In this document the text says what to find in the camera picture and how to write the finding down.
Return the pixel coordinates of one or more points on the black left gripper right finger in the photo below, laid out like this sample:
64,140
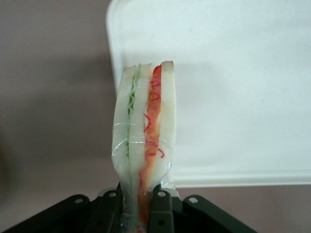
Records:
161,208

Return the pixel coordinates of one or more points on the triangle sandwich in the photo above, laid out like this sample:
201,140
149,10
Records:
139,109

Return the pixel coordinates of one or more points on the beige plastic tray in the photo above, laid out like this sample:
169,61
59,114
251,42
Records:
230,85

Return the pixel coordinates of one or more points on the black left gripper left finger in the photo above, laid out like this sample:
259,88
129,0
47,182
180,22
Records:
107,206

